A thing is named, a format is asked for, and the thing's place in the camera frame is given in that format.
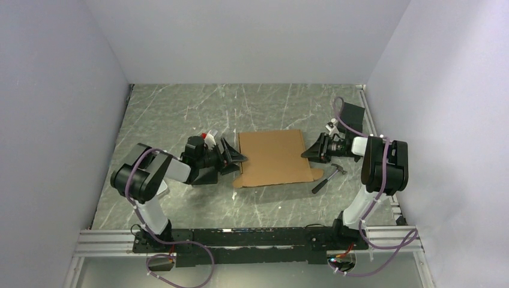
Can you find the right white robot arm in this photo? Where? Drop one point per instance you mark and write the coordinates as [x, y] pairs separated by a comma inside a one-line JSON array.
[[384, 171]]

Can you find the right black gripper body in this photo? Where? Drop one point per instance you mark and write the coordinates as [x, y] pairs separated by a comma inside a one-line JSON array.
[[335, 149]]

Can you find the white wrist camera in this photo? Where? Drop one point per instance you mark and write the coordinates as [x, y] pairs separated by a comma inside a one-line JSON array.
[[332, 128], [210, 139]]

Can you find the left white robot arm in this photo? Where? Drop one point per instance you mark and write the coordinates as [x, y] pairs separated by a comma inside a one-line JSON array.
[[143, 170]]

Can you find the brown cardboard box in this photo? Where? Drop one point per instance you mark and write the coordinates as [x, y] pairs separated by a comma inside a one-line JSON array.
[[274, 158]]

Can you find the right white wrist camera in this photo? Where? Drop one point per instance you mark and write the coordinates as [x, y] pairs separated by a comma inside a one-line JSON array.
[[332, 128]]

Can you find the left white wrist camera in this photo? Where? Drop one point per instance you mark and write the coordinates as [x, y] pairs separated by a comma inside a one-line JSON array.
[[210, 139]]

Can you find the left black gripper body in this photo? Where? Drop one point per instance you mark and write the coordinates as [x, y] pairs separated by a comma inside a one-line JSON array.
[[214, 158]]

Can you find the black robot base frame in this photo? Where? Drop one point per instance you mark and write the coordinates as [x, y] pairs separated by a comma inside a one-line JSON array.
[[308, 244]]

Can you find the silver metal tin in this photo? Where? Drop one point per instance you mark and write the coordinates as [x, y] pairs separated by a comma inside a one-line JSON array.
[[162, 190]]

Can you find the black square box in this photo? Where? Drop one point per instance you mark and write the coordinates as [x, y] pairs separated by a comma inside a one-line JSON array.
[[352, 116]]

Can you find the black handled claw hammer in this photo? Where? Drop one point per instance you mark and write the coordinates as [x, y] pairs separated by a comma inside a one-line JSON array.
[[338, 170]]

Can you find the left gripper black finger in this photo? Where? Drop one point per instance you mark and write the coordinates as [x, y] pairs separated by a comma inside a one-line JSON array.
[[229, 168], [230, 155]]

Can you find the black rectangular block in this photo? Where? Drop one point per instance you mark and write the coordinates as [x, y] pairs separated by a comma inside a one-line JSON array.
[[206, 176]]

